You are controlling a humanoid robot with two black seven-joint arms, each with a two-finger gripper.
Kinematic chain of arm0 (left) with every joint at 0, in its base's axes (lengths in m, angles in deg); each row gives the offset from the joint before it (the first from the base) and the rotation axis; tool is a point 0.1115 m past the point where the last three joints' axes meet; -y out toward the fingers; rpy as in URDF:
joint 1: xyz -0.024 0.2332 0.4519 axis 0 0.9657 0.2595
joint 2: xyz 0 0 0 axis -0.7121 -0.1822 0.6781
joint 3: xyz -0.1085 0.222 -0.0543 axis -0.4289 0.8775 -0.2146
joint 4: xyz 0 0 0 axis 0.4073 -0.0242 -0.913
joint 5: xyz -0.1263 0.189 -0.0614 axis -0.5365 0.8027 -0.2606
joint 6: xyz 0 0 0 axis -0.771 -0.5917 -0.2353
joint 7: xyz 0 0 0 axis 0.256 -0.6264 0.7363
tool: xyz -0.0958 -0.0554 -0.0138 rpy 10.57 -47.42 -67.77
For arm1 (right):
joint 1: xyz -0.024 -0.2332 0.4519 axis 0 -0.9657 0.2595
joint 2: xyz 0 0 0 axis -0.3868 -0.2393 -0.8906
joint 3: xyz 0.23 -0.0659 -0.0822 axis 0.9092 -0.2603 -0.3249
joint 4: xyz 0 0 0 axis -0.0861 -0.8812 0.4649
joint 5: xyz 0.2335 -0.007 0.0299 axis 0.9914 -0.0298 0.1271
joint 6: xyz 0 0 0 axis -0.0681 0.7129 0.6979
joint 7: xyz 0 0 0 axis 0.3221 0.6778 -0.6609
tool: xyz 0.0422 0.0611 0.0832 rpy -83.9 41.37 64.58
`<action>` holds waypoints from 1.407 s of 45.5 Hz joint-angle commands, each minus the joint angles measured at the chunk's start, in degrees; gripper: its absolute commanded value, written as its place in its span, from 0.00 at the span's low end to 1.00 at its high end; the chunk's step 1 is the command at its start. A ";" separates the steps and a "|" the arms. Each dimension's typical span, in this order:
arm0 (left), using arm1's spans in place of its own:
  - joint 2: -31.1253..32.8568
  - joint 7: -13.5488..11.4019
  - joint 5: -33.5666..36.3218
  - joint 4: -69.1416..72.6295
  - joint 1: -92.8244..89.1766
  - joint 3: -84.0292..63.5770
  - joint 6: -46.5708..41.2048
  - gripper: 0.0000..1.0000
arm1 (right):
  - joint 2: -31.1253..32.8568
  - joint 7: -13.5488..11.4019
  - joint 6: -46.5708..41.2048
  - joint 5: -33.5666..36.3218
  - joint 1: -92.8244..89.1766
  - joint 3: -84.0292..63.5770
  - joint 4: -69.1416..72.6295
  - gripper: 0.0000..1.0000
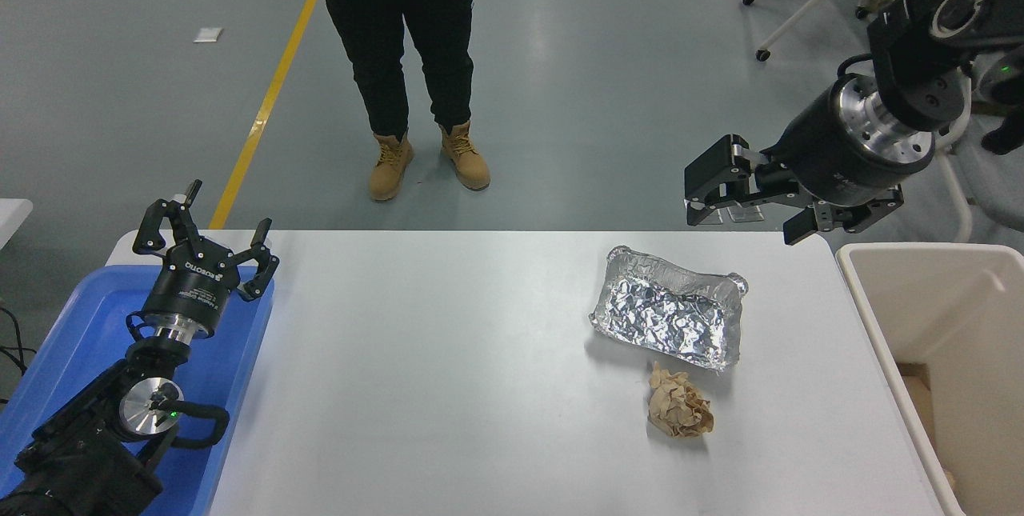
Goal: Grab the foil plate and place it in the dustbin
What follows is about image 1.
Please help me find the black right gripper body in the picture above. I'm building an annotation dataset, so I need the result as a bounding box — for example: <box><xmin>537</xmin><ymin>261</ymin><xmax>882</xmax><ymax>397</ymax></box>
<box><xmin>770</xmin><ymin>82</ymin><xmax>913</xmax><ymax>207</ymax></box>

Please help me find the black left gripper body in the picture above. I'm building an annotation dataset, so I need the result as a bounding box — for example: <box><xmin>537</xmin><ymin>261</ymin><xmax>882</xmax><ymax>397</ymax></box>
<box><xmin>143</xmin><ymin>237</ymin><xmax>242</xmax><ymax>338</ymax></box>

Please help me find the silver foil plate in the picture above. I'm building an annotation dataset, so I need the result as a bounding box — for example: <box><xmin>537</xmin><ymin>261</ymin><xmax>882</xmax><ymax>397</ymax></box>
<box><xmin>590</xmin><ymin>245</ymin><xmax>750</xmax><ymax>374</ymax></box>

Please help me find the large pale dustbin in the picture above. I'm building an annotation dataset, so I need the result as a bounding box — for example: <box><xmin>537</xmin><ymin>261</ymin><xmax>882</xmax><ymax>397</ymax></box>
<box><xmin>835</xmin><ymin>242</ymin><xmax>1024</xmax><ymax>516</ymax></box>

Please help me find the blue plastic tray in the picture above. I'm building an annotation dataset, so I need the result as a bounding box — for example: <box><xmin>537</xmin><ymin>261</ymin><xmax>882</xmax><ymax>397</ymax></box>
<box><xmin>0</xmin><ymin>264</ymin><xmax>275</xmax><ymax>516</ymax></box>

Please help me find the white chair with grey seat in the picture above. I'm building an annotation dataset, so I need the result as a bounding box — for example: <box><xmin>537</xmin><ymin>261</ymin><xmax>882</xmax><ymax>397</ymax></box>
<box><xmin>932</xmin><ymin>76</ymin><xmax>1024</xmax><ymax>243</ymax></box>

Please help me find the small white side table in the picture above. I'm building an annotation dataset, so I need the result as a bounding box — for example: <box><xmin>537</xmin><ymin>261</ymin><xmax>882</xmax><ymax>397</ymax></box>
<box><xmin>0</xmin><ymin>198</ymin><xmax>34</xmax><ymax>249</ymax></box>

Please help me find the crumpled tan paper ball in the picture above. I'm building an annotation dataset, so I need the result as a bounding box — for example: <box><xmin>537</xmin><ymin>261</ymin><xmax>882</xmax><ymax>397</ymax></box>
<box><xmin>646</xmin><ymin>362</ymin><xmax>714</xmax><ymax>439</ymax></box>

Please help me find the black cable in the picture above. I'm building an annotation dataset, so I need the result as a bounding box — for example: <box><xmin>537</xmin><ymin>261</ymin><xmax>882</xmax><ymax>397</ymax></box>
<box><xmin>0</xmin><ymin>304</ymin><xmax>38</xmax><ymax>405</ymax></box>

